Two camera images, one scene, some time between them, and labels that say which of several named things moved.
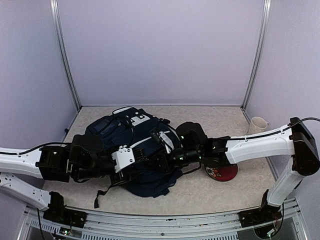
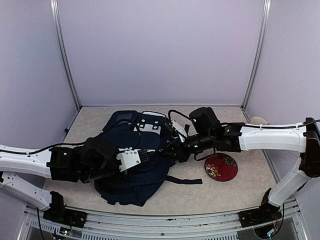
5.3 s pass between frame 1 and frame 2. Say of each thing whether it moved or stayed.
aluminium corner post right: stayed
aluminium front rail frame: stayed
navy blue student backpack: moved
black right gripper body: moved
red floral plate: stayed
